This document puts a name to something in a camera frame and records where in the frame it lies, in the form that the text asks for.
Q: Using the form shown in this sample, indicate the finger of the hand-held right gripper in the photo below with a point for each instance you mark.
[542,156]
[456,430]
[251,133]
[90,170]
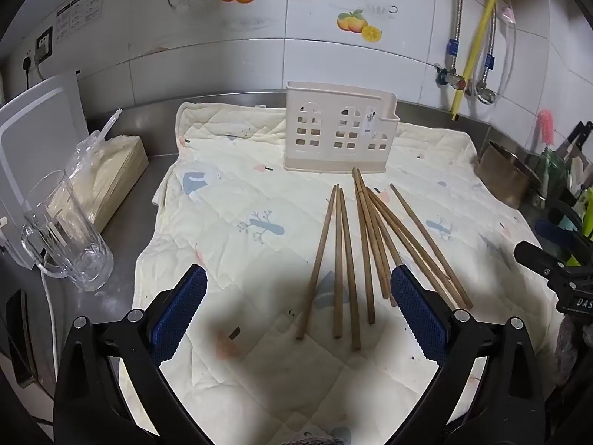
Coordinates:
[553,234]
[532,257]

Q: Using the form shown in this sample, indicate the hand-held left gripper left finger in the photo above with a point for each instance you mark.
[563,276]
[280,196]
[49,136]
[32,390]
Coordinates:
[183,308]

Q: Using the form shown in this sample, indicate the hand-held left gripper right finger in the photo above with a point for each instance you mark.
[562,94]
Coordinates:
[417,310]

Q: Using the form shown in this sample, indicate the bunch of wooden chopsticks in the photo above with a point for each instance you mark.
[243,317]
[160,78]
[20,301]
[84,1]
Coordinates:
[362,241]

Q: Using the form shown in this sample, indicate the beige plastic utensil holder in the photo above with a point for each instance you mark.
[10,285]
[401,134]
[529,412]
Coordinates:
[324,97]

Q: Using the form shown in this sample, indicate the green glass bottle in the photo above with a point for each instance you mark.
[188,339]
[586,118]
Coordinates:
[553,171]

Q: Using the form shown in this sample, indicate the white spatula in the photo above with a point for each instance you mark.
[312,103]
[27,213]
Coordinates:
[577,174]

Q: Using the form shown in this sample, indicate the metal pot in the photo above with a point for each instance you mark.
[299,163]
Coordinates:
[505,174]

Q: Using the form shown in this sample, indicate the pink bottle brush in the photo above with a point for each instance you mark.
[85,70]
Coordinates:
[545,130]

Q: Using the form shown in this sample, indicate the clear glass mug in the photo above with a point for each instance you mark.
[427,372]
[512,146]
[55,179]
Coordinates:
[69,241]

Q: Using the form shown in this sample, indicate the cream quilted printed mat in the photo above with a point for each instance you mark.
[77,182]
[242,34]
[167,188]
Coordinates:
[231,185]

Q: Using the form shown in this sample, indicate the bagged stack of paper napkins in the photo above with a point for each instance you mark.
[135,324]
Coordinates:
[118,167]

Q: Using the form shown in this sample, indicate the black appliance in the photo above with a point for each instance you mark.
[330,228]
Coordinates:
[21,333]

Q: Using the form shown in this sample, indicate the clear plastic tube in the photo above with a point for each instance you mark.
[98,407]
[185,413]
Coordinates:
[512,55]

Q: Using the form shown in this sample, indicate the white cutting board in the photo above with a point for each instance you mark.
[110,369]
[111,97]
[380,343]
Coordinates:
[41,120]

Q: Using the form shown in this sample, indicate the metal wall hook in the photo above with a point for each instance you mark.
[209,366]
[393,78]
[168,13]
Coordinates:
[394,9]

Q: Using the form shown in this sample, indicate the black wall outlet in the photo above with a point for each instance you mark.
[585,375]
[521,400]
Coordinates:
[44,46]

